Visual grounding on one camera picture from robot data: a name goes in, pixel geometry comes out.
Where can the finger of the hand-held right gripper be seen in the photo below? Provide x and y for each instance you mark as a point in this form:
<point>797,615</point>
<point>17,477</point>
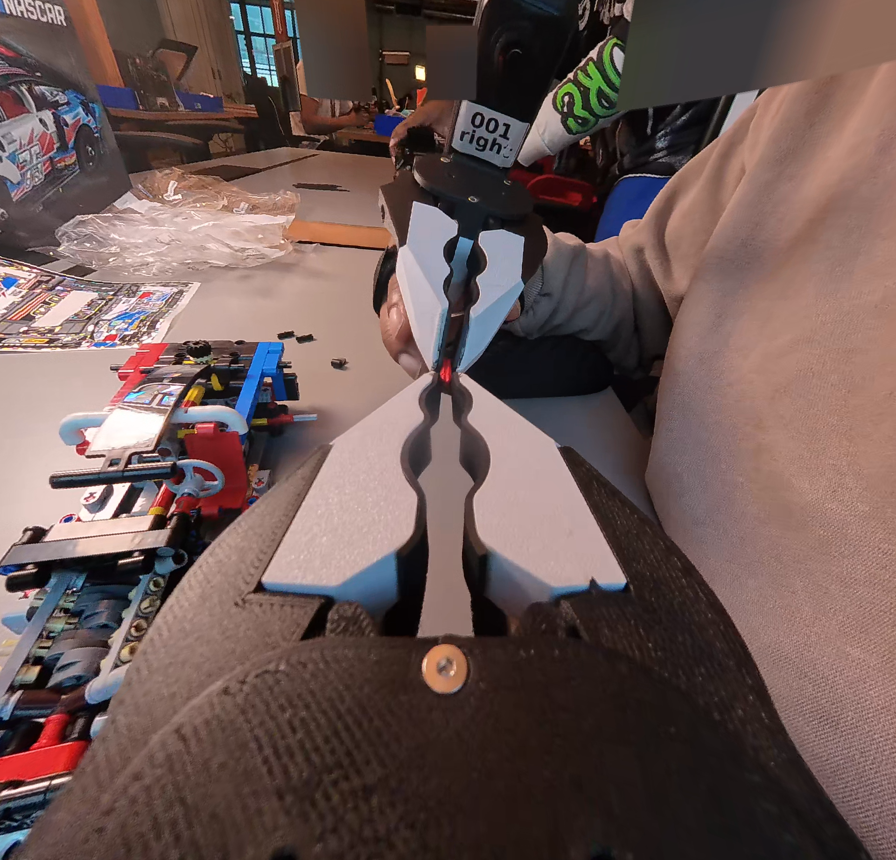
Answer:
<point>423,279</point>
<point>500,279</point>

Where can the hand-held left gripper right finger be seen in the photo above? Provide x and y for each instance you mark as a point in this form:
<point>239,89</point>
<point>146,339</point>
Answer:
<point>539,524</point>

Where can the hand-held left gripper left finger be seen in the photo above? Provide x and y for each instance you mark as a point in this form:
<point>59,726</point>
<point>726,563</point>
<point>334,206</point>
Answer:
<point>350,517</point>

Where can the red lego axle pin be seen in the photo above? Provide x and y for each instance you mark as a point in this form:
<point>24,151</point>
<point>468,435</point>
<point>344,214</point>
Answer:
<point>446,373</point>

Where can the lego car chassis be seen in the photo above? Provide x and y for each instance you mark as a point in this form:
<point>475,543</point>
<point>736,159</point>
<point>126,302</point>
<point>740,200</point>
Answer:
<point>210,468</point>

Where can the lego set box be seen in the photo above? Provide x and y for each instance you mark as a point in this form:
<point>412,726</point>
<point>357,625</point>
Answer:
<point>42,138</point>

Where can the person's right hand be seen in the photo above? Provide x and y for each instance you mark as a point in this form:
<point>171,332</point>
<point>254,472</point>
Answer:
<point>399,335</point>

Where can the brown cardboard sheet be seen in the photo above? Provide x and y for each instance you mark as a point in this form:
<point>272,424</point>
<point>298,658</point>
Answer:
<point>336,233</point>

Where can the black padded armrest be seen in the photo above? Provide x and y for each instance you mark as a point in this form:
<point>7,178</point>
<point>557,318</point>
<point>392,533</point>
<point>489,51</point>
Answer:
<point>546,370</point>

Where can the red plastic bin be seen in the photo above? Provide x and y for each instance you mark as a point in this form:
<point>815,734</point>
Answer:
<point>560,188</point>

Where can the thin black strip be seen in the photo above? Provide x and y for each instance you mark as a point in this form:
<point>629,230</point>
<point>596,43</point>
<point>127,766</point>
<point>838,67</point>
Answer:
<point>322,186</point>

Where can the blue chair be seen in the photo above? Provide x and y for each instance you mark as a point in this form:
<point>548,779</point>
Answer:
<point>630,209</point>

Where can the person's beige sweatshirt torso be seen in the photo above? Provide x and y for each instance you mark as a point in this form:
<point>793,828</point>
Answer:
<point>770,454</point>

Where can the clear plastic bags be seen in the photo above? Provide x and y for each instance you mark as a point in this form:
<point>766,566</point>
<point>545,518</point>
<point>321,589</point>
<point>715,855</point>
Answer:
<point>175,233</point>

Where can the colourful sticker sheet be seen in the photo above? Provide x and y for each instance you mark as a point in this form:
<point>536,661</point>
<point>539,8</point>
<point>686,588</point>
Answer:
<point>84,314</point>

